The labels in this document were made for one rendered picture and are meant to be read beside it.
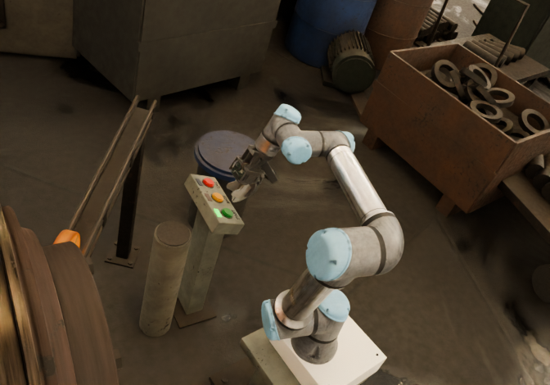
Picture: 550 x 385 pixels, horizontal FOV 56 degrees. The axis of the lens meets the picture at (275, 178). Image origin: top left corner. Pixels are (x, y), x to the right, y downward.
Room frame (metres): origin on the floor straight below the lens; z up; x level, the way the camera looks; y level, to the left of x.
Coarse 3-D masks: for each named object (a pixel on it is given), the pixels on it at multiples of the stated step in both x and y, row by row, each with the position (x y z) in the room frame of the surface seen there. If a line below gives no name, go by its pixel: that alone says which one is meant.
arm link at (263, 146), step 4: (260, 136) 1.27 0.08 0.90; (256, 140) 1.28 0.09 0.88; (260, 140) 1.26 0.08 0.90; (264, 140) 1.26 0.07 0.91; (256, 144) 1.26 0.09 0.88; (260, 144) 1.25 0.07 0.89; (264, 144) 1.25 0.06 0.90; (268, 144) 1.25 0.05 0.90; (272, 144) 1.25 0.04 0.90; (260, 148) 1.25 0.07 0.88; (264, 148) 1.25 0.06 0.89; (268, 148) 1.25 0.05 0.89; (272, 148) 1.25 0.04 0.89; (276, 148) 1.26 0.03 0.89; (280, 148) 1.28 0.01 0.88; (264, 152) 1.24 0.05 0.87; (268, 152) 1.25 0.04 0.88; (272, 152) 1.25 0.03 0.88; (276, 152) 1.26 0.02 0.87
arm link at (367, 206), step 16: (336, 144) 1.23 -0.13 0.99; (352, 144) 1.27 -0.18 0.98; (336, 160) 1.18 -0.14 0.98; (352, 160) 1.18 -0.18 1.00; (336, 176) 1.15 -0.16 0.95; (352, 176) 1.12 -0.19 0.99; (352, 192) 1.07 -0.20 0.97; (368, 192) 1.07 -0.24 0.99; (352, 208) 1.06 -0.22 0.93; (368, 208) 1.02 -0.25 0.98; (384, 208) 1.03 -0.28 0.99; (368, 224) 0.97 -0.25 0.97; (384, 224) 0.95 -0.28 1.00; (384, 240) 0.89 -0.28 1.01; (400, 240) 0.93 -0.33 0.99; (400, 256) 0.90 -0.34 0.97; (384, 272) 0.87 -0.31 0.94
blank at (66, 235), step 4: (64, 232) 0.80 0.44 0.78; (68, 232) 0.80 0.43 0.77; (72, 232) 0.81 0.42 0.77; (76, 232) 0.82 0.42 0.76; (60, 236) 0.78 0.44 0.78; (64, 236) 0.78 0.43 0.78; (68, 236) 0.79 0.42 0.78; (72, 236) 0.79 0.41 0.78; (76, 236) 0.82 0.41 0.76; (56, 240) 0.76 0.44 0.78; (60, 240) 0.77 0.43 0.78; (64, 240) 0.77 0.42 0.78; (68, 240) 0.77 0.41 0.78; (72, 240) 0.79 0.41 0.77; (76, 240) 0.82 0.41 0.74; (76, 244) 0.82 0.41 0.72
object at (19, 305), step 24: (0, 216) 0.33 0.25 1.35; (0, 240) 0.31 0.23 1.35; (0, 264) 0.29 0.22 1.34; (0, 288) 0.27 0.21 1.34; (0, 312) 0.25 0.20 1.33; (24, 312) 0.25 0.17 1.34; (0, 336) 0.23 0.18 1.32; (24, 336) 0.23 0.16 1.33; (0, 360) 0.21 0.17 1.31; (24, 360) 0.22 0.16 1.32; (0, 384) 0.20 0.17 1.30; (24, 384) 0.21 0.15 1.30
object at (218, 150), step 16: (208, 144) 1.78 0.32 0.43; (224, 144) 1.82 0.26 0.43; (240, 144) 1.85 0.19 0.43; (208, 160) 1.68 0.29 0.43; (224, 160) 1.71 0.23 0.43; (224, 176) 1.63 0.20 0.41; (224, 192) 1.67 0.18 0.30; (192, 208) 1.71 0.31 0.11; (240, 208) 1.73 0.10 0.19; (192, 224) 1.69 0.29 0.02
